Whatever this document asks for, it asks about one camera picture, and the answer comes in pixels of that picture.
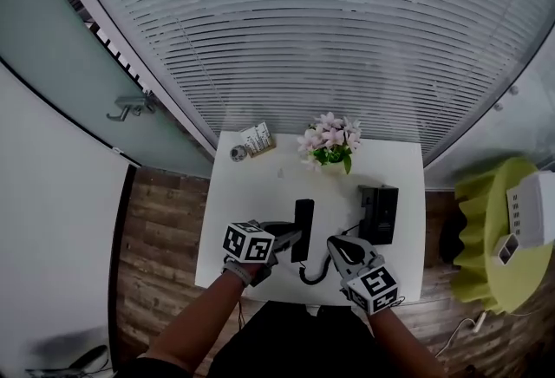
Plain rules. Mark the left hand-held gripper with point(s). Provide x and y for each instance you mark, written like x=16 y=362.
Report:
x=249 y=243

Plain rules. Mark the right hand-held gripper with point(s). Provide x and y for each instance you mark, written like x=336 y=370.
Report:
x=374 y=285

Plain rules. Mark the black telephone handset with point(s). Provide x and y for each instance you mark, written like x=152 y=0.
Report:
x=303 y=218

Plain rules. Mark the black telephone base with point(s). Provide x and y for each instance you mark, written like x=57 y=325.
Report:
x=381 y=213

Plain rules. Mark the person's left forearm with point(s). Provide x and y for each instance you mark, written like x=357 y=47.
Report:
x=199 y=315

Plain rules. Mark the person's right forearm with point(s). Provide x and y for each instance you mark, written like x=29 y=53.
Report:
x=403 y=346

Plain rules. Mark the white table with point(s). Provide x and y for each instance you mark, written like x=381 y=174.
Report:
x=260 y=190

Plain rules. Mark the grey wrist band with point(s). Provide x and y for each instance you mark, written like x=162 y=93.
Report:
x=238 y=271

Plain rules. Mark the small round grey clock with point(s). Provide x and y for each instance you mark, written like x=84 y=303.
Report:
x=238 y=153

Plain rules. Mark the small desk calendar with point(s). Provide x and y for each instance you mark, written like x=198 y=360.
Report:
x=259 y=140

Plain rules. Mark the pink flowers in white pot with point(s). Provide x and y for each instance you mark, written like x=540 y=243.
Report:
x=331 y=138

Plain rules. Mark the person's black clothing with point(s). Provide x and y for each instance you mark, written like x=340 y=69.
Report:
x=295 y=341

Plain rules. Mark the green round chair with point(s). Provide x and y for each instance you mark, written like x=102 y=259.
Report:
x=485 y=211

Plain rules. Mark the white box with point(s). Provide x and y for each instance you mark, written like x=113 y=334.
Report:
x=535 y=211

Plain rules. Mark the white window blinds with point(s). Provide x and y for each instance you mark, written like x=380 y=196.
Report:
x=303 y=21

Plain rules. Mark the white board panel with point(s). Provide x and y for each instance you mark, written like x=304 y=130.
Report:
x=52 y=216

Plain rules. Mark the frosted glass door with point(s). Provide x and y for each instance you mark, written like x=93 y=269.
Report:
x=56 y=42

